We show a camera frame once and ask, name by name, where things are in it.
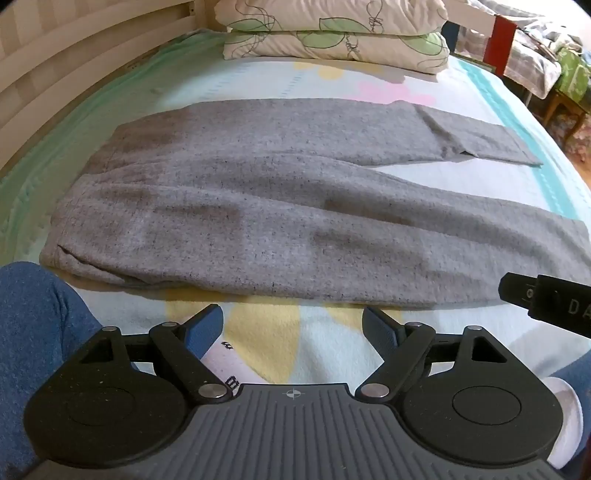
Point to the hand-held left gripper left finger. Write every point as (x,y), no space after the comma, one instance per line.
(204,328)

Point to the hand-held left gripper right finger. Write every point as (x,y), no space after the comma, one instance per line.
(376,328)

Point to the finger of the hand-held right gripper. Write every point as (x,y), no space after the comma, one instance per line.
(517,288)

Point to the grey pants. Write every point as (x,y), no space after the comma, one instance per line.
(277,217)

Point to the person's left leg blue jeans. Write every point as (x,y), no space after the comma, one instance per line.
(37,350)

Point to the wooden chair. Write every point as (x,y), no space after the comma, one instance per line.
(565,110)

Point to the green patterned cloth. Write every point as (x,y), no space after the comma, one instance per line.
(575,69)

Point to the red panel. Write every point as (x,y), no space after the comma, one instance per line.
(503,41)

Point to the white slatted bed frame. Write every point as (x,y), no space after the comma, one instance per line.
(69,60)

